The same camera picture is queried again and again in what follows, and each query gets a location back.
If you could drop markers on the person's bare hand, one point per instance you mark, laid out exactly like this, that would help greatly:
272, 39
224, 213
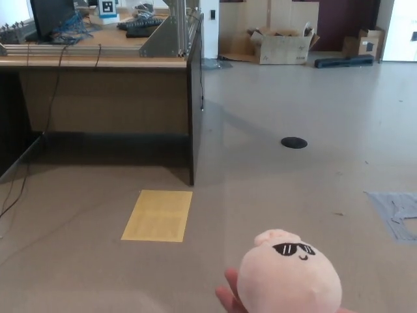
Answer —
228, 300

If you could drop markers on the pink plush dumpling with sunglasses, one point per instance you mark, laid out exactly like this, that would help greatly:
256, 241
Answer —
286, 280

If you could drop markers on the yellow paper sheet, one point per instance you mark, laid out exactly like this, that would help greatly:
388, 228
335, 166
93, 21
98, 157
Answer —
158, 216

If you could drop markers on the black round floor cap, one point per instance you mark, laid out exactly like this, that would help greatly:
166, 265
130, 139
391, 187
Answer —
294, 143

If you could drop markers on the grey tape patch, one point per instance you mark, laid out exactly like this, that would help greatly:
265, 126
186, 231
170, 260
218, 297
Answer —
381, 203

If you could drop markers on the wooden desk with dark sides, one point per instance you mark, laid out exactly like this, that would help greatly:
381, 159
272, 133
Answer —
104, 98

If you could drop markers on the flat cardboard sheet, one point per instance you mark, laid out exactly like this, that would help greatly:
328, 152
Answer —
238, 57

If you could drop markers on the large open cardboard box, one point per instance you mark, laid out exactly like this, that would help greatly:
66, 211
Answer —
283, 49

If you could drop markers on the black flat device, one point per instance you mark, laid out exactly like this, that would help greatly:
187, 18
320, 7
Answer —
140, 32

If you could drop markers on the small cardboard box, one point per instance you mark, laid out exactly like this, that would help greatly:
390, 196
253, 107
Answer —
361, 45

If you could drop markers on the black keyboard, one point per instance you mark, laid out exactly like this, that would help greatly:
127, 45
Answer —
140, 23

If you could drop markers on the white box with fiducial tag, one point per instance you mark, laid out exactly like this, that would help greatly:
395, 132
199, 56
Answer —
108, 11

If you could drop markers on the white door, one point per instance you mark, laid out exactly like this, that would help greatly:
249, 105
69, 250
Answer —
400, 29

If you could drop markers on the black computer monitor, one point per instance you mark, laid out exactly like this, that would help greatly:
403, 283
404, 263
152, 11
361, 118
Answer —
52, 16

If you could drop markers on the grey spiked metal rack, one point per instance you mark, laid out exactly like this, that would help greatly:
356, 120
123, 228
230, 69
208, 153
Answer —
14, 32

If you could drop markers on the black wall switch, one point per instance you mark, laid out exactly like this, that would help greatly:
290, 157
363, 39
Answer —
213, 15

